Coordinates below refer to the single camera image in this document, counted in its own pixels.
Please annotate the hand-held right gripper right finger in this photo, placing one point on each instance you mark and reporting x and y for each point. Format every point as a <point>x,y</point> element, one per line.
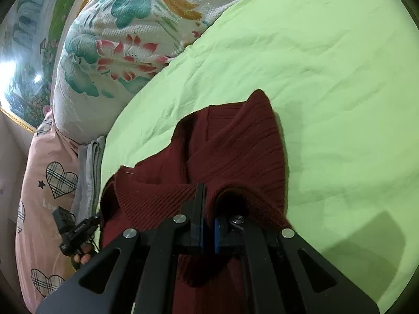
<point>217,235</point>

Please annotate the framed landscape wall painting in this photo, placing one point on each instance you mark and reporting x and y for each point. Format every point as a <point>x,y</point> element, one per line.
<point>29,72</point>

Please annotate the dark red ribbed hooded sweater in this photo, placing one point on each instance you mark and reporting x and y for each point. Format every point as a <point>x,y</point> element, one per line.
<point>229,144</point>

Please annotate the green bed sheet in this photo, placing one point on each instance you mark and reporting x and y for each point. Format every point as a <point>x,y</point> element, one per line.
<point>327,88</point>

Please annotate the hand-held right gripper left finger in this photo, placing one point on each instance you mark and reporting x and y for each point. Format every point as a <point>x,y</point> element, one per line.
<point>198,232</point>

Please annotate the person's left hand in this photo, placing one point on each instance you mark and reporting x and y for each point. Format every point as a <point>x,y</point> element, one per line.
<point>83,256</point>

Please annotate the pink quilt with plaid hearts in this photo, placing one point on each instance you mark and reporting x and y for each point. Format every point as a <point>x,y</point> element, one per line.
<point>39,176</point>

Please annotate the floral white pillow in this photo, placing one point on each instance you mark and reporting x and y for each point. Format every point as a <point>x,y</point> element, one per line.
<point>131,39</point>

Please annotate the grey towel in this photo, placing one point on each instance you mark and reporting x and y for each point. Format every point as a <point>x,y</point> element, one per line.
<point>88,170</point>

